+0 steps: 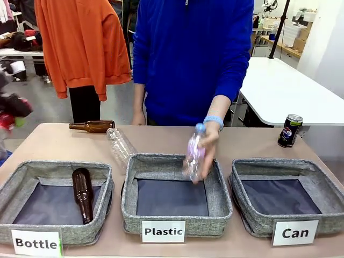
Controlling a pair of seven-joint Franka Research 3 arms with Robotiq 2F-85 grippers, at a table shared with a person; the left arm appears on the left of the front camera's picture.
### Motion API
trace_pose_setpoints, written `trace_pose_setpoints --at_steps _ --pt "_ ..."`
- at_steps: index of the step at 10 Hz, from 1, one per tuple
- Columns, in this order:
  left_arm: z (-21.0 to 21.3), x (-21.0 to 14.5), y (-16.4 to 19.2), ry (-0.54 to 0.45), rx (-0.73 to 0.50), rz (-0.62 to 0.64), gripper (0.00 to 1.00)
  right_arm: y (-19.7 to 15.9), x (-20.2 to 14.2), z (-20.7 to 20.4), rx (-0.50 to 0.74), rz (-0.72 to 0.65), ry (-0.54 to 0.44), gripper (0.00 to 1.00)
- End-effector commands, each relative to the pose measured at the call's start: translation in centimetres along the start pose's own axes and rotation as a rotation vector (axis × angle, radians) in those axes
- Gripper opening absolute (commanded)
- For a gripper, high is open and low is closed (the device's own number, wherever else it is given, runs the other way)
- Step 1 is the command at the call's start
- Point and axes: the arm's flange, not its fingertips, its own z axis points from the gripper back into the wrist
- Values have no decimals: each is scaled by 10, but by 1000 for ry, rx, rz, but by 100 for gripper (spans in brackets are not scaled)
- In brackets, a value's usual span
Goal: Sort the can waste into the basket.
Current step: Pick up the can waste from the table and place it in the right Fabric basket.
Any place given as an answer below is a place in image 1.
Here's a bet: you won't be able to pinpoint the light blue wristband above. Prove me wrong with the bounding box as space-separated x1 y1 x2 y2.
203 115 225 132

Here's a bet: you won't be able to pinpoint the blue sweater torso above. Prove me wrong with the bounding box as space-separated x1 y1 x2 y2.
132 0 255 127

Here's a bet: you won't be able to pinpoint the person's left forearm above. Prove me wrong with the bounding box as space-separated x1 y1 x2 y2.
204 92 232 121

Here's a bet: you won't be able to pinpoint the white Bottle label card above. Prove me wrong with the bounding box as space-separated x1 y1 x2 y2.
10 228 63 256

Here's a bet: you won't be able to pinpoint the stack of white boxes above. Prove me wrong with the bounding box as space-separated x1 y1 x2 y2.
283 23 304 41

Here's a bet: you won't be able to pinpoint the person's left hand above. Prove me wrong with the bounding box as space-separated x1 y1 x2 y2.
191 126 223 185

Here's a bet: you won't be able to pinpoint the grey fabric basket Can label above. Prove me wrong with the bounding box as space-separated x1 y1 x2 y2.
228 157 344 239

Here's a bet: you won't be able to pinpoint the grey fabric basket Bottle label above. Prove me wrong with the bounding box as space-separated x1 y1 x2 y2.
0 160 115 247

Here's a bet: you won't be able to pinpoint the brown glass bottle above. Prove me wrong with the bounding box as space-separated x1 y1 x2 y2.
71 168 94 225
68 120 116 134

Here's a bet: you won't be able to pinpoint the clear plastic bottle without label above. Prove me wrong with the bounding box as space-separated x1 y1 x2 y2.
106 127 139 169

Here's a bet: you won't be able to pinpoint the white Plastic label card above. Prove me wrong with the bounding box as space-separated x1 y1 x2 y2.
141 220 187 244

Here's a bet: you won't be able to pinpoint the white Can label card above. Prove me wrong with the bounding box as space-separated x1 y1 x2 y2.
271 219 320 247

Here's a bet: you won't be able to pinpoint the grey fabric basket Plastic label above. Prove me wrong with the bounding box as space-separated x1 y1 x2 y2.
120 152 234 239

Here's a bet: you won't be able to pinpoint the wooden workbench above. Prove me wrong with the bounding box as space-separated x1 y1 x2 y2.
259 34 302 59

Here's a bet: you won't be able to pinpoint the person's right hand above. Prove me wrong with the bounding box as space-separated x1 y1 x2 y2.
131 111 147 126

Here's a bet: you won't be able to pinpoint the black tripod pole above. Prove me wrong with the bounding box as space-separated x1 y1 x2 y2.
268 0 292 59

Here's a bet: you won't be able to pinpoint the person's right forearm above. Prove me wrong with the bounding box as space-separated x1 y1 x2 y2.
133 82 147 113

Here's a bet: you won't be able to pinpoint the cardboard box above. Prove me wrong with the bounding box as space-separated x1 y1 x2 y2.
292 21 314 52

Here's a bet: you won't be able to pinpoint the orange hoodie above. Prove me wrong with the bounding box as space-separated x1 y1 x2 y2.
34 0 132 102

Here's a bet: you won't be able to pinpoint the black Pepsi can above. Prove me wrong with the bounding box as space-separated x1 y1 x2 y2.
277 113 304 149

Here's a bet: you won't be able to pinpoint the white clothes table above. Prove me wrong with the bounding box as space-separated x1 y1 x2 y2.
0 48 45 59

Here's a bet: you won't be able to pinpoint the plastic bottle with pink label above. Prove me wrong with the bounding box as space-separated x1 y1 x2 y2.
182 123 207 182

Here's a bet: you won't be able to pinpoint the black trousers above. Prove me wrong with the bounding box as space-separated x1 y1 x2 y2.
69 86 102 124

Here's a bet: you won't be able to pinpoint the pile of dark clothes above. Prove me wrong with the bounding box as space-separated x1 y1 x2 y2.
0 30 44 52

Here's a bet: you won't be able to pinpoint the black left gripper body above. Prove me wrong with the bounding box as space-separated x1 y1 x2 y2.
0 91 33 119

